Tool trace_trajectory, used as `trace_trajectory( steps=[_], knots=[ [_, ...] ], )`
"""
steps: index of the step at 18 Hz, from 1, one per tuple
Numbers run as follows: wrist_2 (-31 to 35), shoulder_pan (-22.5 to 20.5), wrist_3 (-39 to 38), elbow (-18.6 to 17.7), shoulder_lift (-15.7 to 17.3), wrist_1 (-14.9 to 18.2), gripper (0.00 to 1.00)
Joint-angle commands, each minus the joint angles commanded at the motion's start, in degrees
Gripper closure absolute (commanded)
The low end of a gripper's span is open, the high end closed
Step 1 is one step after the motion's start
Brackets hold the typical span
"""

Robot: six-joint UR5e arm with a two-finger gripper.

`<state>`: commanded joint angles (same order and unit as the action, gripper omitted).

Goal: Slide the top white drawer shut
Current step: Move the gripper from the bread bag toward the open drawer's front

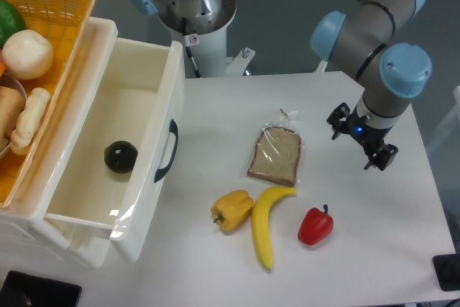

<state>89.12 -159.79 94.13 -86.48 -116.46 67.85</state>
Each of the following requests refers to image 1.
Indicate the bagged bread slice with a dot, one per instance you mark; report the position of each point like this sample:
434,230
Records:
278,151

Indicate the black device bottom left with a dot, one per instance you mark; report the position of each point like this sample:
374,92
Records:
21,289

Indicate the white round bun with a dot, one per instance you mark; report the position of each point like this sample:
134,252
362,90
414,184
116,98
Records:
27,55

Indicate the cream twisted bread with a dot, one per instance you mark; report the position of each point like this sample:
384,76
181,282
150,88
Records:
29,120

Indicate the green pepper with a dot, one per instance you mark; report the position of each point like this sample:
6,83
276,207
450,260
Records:
11,21

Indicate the red bell pepper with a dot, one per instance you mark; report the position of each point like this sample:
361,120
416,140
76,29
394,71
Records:
316,226

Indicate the orange woven basket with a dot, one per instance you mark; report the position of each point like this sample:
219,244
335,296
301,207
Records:
61,22

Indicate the black avocado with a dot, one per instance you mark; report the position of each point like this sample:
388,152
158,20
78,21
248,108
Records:
120,156

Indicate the yellow bell pepper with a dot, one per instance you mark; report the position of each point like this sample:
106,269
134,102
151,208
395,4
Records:
231,210

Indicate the white drawer cabinet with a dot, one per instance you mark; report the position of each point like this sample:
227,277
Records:
24,230

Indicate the black device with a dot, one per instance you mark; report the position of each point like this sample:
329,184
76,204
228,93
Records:
21,289
447,271

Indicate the white drawer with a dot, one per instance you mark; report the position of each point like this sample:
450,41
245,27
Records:
110,187
68,234

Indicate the white lower drawer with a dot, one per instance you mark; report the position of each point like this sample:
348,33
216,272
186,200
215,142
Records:
68,234

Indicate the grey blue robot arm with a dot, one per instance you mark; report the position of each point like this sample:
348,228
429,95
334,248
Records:
391,75

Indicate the white top drawer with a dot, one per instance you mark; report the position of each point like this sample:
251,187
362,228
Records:
110,187

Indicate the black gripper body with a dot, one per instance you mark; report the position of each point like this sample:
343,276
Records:
370,138

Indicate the yellow banana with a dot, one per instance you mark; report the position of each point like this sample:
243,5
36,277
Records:
261,222

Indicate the tan bread roll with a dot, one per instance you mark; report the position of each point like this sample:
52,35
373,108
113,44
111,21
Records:
12,104

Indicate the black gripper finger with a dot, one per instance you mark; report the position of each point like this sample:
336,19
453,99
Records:
380,157
339,120

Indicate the black device bottom right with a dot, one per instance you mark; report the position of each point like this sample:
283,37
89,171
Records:
447,271

